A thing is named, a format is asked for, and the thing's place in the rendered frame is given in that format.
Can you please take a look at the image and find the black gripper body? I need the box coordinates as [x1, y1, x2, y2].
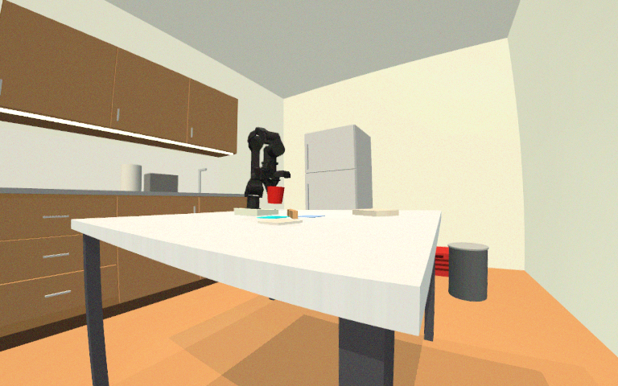
[251, 158, 290, 180]

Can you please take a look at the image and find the red cup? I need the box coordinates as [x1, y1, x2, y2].
[267, 186, 285, 204]

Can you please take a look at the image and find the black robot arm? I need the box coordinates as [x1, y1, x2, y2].
[245, 127, 285, 209]

